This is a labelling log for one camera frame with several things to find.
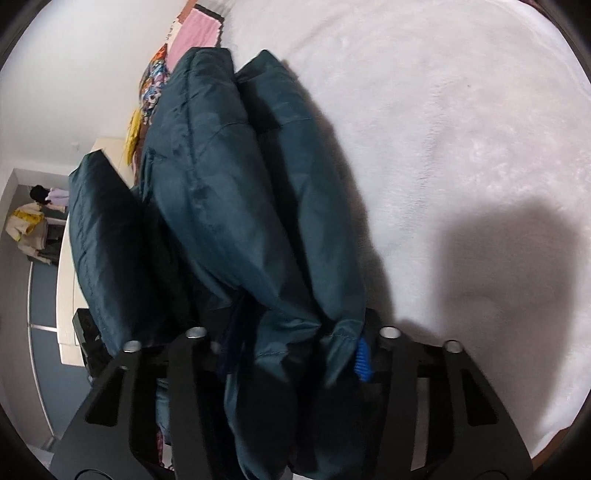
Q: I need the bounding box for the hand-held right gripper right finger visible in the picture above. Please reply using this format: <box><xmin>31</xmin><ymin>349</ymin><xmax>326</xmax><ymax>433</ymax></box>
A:
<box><xmin>353</xmin><ymin>325</ymin><xmax>534</xmax><ymax>480</ymax></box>

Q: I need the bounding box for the dark teal puffer jacket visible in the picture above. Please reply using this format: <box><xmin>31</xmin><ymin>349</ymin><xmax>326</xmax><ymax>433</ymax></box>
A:
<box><xmin>68</xmin><ymin>47</ymin><xmax>394</xmax><ymax>480</ymax></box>

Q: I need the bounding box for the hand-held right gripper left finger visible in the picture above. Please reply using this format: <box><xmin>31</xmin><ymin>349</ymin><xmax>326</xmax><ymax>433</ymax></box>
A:
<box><xmin>53</xmin><ymin>327</ymin><xmax>242</xmax><ymax>480</ymax></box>

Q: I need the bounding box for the pink patchwork blanket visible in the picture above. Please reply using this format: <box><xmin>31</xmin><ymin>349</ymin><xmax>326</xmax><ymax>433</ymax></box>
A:
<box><xmin>168</xmin><ymin>0</ymin><xmax>227</xmax><ymax>65</ymax></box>

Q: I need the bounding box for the cream bed board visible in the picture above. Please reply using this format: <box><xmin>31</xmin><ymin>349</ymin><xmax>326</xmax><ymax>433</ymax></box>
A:
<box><xmin>57</xmin><ymin>136</ymin><xmax>140</xmax><ymax>366</ymax></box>

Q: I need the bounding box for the white fleece blanket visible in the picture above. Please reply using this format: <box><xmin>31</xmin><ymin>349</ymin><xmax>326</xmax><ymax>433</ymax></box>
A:
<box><xmin>217</xmin><ymin>0</ymin><xmax>591</xmax><ymax>459</ymax></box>

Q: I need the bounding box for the yellow cloth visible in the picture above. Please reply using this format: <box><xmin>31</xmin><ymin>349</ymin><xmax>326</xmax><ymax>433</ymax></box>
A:
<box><xmin>125</xmin><ymin>108</ymin><xmax>145</xmax><ymax>165</ymax></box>

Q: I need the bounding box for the purple hanging garment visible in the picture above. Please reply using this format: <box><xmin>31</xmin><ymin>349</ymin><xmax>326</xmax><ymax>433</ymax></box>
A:
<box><xmin>46</xmin><ymin>186</ymin><xmax>71</xmax><ymax>214</ymax></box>

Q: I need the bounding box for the colourful printed cloth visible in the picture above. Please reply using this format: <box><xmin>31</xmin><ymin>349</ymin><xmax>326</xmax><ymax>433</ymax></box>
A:
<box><xmin>139</xmin><ymin>43</ymin><xmax>180</xmax><ymax>126</ymax></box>

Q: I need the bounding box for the yellow and white hanging garment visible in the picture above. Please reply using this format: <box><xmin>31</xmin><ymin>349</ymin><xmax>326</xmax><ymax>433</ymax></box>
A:
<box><xmin>6</xmin><ymin>205</ymin><xmax>49</xmax><ymax>256</ymax></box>

